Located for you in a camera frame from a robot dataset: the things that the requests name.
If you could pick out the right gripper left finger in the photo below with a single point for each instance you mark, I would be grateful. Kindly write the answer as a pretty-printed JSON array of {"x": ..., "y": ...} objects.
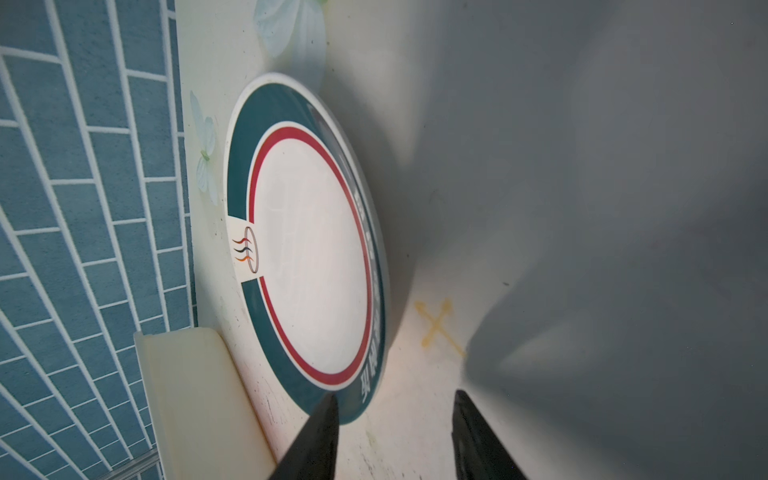
[{"x": 313, "y": 453}]

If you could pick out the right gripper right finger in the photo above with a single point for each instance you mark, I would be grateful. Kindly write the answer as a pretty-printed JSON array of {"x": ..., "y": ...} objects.
[{"x": 478, "y": 452}]

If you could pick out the green red ring plate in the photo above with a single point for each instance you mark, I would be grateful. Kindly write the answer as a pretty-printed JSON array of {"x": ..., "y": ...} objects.
[{"x": 306, "y": 246}]

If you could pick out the white plastic bin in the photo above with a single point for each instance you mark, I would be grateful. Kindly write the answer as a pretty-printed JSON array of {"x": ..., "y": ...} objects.
[{"x": 203, "y": 420}]

